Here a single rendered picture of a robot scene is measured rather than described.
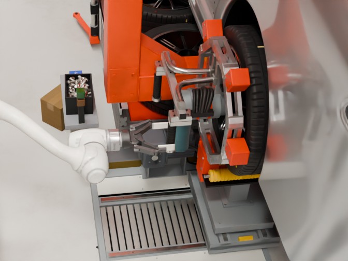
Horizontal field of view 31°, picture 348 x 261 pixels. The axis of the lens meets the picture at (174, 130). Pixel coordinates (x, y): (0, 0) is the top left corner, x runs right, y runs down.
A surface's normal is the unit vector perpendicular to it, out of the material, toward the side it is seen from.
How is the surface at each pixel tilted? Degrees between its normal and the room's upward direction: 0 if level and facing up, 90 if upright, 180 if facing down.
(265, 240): 90
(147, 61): 90
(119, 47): 90
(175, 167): 0
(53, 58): 0
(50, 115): 90
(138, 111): 0
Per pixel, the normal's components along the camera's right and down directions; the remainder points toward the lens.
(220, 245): 0.18, 0.66
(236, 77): 0.17, -0.22
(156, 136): 0.07, -0.74
